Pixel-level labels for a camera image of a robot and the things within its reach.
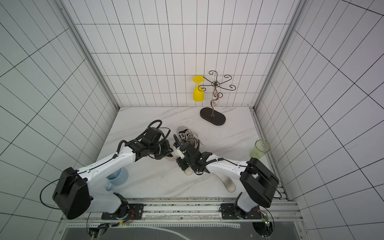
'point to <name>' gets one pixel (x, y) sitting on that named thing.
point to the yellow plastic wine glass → (198, 92)
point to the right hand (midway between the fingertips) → (180, 154)
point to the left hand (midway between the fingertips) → (172, 152)
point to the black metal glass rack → (207, 114)
